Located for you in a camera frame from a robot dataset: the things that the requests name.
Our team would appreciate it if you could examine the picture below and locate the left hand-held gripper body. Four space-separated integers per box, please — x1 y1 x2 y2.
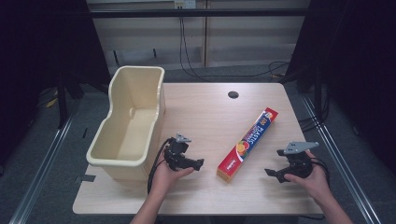
163 133 192 172

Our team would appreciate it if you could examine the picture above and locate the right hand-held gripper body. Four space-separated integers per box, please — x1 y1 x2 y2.
276 141 320 180

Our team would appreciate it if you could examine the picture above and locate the red plastic wrap box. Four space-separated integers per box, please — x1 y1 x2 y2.
216 107 279 184

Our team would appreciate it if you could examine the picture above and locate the cream plastic bin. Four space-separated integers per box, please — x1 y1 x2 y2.
86 65 166 183

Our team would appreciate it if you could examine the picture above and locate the person's left hand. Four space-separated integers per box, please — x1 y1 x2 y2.
150 151 195 198

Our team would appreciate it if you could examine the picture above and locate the person's right hand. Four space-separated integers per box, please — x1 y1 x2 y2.
283 149 332 203

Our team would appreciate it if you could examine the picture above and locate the black metal stand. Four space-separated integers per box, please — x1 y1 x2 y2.
55 62 82 130
312 62 325 120

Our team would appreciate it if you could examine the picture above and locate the black floor tape piece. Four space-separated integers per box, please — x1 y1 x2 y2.
74 174 97 184

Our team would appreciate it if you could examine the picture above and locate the dark curtain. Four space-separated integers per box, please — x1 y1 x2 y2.
0 0 112 175
278 0 396 175

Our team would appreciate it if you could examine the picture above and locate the black horizontal bar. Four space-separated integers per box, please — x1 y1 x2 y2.
89 8 310 19

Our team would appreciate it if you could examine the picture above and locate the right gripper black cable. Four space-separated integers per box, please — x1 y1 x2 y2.
309 156 332 189

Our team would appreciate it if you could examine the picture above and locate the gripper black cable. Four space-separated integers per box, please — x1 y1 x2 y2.
309 156 332 189
147 137 174 194

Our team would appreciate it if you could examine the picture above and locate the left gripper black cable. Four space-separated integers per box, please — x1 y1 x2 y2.
147 137 174 194

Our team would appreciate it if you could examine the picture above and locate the black floor cable bundle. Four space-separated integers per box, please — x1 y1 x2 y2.
297 92 331 133

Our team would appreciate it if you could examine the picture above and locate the silver floor rail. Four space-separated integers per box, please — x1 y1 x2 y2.
8 108 78 224
300 94 382 224

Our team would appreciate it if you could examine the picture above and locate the black hanging wall cable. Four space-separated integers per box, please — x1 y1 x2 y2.
178 16 290 83

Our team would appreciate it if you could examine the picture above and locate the white wall socket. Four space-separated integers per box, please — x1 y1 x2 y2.
174 0 197 9

